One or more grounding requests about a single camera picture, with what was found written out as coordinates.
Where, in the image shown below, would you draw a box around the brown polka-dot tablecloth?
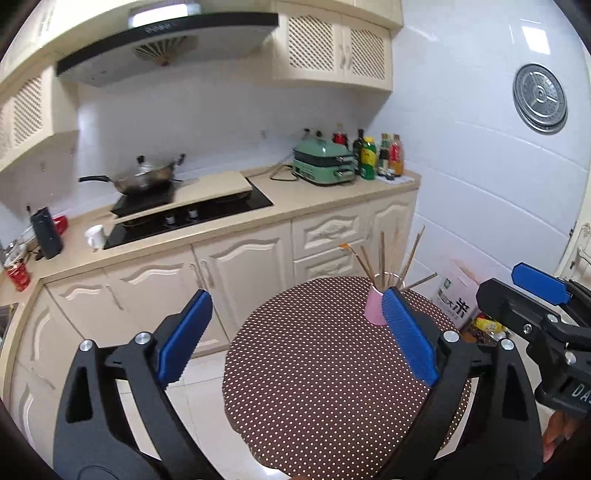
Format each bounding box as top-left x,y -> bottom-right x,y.
223,276 -> 472,478

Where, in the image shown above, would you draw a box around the cream door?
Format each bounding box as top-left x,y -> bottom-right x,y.
554,217 -> 591,287

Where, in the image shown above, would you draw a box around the red instant noodle cup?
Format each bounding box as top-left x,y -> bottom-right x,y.
7,261 -> 32,292

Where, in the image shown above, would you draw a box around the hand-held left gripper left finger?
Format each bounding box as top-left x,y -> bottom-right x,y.
53,288 -> 214,480

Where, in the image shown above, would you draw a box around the dark electric kettle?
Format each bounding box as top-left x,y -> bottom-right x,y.
30,208 -> 63,260

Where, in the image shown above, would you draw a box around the round metal steamer plate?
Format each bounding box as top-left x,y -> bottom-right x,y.
512,64 -> 568,134

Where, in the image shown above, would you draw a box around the green bottle yellow cap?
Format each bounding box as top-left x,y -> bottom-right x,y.
360,137 -> 378,180

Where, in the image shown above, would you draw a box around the beige board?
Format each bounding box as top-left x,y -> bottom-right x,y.
112,171 -> 254,225

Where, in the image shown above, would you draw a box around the pink cup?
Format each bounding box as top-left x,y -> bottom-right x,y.
364,273 -> 406,326

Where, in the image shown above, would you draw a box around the set of wooden chopsticks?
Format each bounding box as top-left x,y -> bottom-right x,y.
339,225 -> 438,292

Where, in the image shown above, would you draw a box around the cream lattice-door cabinet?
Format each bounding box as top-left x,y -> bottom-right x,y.
272,0 -> 394,95
0,65 -> 79,174

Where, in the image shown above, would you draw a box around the white mug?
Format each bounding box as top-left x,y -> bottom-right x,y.
84,224 -> 106,251

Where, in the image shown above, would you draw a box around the white green rice bag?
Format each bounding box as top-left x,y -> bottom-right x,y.
431,258 -> 483,330

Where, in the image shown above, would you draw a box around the metal wok with lid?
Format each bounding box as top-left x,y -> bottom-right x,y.
78,154 -> 186,195

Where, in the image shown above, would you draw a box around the black power cable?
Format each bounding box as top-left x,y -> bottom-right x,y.
269,159 -> 298,182

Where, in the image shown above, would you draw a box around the black glass cooktop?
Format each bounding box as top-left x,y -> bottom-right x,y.
102,178 -> 274,251

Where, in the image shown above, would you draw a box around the cream upper wall cabinets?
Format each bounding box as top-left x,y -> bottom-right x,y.
0,0 -> 403,81

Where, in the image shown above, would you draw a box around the black range hood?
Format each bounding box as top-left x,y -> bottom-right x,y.
55,2 -> 280,88

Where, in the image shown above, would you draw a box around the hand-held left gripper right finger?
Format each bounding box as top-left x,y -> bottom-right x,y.
382,286 -> 543,480

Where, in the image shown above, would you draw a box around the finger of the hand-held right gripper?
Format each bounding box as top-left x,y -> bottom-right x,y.
478,278 -> 591,366
512,263 -> 591,319

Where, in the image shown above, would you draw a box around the yellow packet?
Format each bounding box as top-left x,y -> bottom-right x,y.
471,316 -> 506,335

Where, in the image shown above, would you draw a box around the green electric cooker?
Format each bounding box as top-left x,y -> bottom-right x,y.
292,139 -> 356,186

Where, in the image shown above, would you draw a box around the cream base cabinets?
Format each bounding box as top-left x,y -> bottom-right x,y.
0,170 -> 422,467

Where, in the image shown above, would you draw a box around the red label sauce bottle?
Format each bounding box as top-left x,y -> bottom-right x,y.
389,135 -> 404,176

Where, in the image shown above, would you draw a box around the black induction cooker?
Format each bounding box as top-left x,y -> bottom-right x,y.
111,185 -> 176,217

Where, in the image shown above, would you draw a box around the metal door handle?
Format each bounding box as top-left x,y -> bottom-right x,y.
573,222 -> 591,271

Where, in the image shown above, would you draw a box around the person's right hand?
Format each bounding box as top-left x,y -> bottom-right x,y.
542,412 -> 579,476

